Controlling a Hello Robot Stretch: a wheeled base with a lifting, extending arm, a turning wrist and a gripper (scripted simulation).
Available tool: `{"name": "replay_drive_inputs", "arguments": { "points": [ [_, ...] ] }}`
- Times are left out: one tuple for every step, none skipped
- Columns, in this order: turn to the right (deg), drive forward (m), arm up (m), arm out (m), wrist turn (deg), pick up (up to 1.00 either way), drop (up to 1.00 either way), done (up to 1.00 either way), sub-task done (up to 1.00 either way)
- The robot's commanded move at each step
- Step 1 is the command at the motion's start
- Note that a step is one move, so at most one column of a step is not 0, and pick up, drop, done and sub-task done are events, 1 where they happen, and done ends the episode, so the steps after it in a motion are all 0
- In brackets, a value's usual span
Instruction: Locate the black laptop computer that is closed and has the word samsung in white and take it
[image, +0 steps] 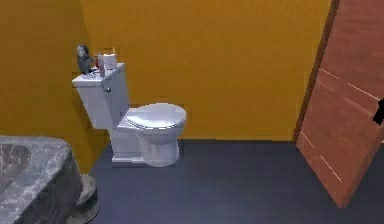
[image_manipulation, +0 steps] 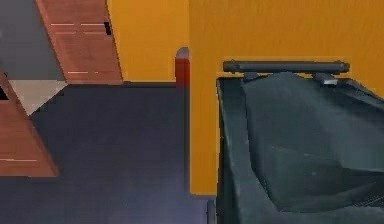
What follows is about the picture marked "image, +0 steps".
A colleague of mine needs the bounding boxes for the white toilet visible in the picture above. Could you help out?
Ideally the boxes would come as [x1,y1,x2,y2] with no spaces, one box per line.
[71,62,188,168]

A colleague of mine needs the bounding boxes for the white tissue box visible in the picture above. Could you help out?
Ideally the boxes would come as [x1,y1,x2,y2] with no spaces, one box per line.
[102,46,119,71]

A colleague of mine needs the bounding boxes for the grey bust statue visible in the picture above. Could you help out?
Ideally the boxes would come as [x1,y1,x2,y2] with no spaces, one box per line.
[76,44,96,76]

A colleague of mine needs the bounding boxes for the grey round bin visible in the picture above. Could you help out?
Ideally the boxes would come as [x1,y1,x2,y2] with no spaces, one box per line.
[66,173,101,224]

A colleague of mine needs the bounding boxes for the brown wooden door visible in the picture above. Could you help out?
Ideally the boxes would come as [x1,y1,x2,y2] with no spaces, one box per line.
[293,0,384,209]

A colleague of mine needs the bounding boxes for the black door handle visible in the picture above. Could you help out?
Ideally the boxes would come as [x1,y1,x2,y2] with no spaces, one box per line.
[372,98,384,126]

